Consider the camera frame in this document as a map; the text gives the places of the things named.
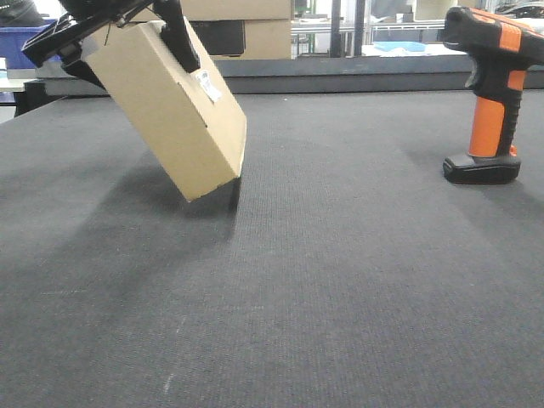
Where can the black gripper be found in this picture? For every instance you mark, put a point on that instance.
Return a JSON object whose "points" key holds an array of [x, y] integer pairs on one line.
{"points": [[63, 37]]}

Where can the small brown cardboard package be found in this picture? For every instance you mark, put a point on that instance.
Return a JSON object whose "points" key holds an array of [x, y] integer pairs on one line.
{"points": [[200, 144]]}

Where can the orange black barcode scanner gun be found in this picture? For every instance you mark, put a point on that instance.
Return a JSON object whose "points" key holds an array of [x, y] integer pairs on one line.
{"points": [[502, 51]]}

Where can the large printed cardboard box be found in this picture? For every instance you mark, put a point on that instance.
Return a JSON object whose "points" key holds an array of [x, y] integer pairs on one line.
{"points": [[244, 29]]}

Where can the white barcode label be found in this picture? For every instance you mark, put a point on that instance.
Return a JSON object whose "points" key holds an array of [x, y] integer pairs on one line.
{"points": [[204, 79]]}

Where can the blue plastic crate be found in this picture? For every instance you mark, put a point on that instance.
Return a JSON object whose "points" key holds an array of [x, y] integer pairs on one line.
{"points": [[13, 40]]}

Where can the black bag in crate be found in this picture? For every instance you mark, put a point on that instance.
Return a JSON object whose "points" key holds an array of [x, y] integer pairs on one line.
{"points": [[20, 13]]}

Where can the black vertical pole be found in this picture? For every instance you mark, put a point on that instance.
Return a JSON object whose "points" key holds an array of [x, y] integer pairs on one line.
{"points": [[359, 26]]}

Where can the blue tray on table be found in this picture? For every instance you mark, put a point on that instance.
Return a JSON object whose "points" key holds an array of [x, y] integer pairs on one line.
{"points": [[404, 46]]}

